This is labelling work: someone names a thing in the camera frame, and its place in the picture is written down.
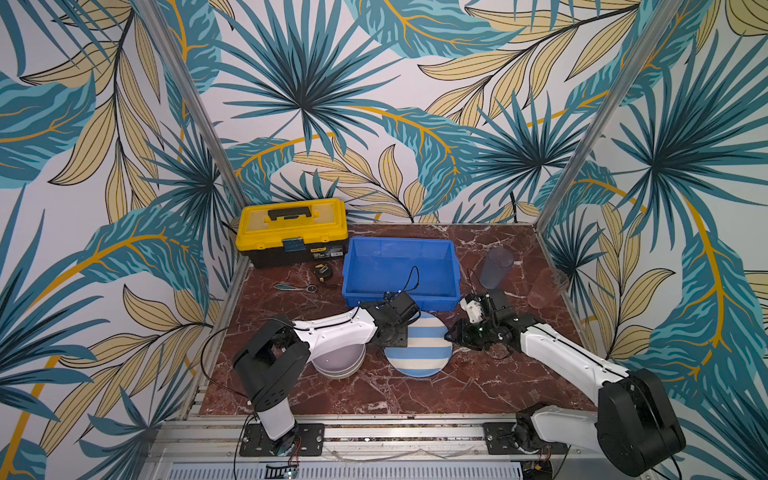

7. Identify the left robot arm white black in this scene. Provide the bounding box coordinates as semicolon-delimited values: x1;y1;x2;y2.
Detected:
232;291;421;443

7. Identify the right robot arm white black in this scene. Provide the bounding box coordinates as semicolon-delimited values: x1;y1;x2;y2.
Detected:
445;289;687;477

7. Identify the yellow black toolbox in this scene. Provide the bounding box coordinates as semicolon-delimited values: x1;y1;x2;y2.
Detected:
235;198;349;269

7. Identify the yellow black tape measure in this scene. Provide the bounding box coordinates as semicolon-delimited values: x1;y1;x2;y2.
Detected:
312;263;334;284

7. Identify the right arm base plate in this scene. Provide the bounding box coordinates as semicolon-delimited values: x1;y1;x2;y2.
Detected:
482;422;567;455

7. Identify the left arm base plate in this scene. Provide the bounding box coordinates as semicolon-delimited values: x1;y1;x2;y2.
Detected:
238;423;325;458

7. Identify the pink translucent plastic cup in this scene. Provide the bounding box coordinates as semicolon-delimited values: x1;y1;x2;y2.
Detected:
527;267;568;309

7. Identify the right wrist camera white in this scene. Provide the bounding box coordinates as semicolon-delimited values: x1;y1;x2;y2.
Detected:
459;295;484;324

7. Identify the grey translucent plastic cup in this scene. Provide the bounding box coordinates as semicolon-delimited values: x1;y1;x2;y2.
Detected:
479;247;516;289

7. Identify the blue white striped plate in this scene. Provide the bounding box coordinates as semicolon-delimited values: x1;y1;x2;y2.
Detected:
384;313;453;378

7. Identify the blue plastic bin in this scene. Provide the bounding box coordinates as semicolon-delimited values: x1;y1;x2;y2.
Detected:
342;236;461;312

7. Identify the stack of lilac bowls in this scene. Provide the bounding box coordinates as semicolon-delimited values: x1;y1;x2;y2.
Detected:
311;344;366;380

